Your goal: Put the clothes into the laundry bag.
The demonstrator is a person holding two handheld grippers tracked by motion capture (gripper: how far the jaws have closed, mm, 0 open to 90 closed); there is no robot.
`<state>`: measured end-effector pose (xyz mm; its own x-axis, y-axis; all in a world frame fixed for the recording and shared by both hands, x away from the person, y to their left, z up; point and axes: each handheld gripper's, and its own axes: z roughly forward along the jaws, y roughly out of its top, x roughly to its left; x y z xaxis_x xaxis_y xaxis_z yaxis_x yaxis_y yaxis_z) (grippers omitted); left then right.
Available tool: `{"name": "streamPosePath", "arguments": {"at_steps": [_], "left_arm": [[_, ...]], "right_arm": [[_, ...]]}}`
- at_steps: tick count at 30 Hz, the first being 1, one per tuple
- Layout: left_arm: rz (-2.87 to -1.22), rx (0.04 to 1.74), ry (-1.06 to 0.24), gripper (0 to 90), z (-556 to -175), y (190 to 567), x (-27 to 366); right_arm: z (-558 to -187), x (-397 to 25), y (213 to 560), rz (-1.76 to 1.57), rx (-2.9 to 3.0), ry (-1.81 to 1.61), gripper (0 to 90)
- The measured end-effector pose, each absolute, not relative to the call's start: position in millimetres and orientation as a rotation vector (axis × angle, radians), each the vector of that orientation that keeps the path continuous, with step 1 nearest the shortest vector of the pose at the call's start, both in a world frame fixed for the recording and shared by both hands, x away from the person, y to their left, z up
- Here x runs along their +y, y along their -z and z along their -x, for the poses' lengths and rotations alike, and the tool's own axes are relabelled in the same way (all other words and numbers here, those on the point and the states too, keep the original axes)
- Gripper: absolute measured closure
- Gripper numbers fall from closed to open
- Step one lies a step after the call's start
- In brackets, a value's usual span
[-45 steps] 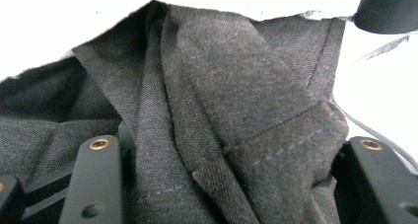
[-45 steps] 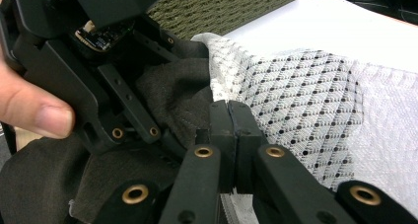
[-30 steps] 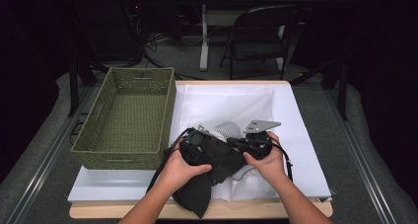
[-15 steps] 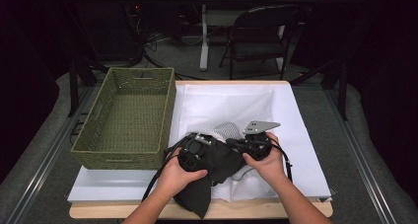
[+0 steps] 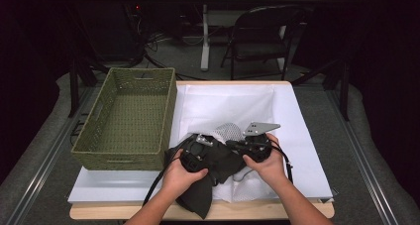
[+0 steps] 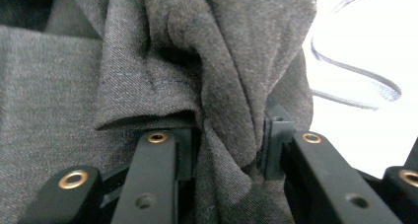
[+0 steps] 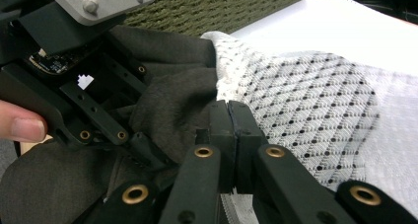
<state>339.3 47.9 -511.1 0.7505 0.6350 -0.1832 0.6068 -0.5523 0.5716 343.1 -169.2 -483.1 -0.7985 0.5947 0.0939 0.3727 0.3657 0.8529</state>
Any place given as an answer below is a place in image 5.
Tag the white mesh laundry bag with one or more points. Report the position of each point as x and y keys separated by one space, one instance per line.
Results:
x=224 y=106

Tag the white board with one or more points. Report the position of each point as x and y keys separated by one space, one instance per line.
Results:
x=303 y=145

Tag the green woven basket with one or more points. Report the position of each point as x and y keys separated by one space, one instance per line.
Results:
x=132 y=119

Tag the metal floor rail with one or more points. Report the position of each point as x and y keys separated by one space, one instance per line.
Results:
x=49 y=159
x=360 y=159

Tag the white desk leg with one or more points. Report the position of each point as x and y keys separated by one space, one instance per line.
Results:
x=205 y=36

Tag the person's right hand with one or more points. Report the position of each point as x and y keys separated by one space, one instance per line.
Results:
x=270 y=170

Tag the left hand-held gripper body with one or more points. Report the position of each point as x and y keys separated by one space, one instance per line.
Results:
x=196 y=152

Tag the black folding chair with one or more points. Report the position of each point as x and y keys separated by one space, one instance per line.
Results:
x=261 y=50

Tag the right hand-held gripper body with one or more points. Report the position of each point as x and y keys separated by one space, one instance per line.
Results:
x=257 y=147

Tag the dark cloth garment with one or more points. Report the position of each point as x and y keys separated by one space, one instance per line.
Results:
x=224 y=162

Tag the person's left hand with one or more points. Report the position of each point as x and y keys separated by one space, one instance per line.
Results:
x=180 y=182

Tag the black metal stand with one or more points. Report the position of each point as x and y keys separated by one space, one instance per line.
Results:
x=344 y=86
x=74 y=86

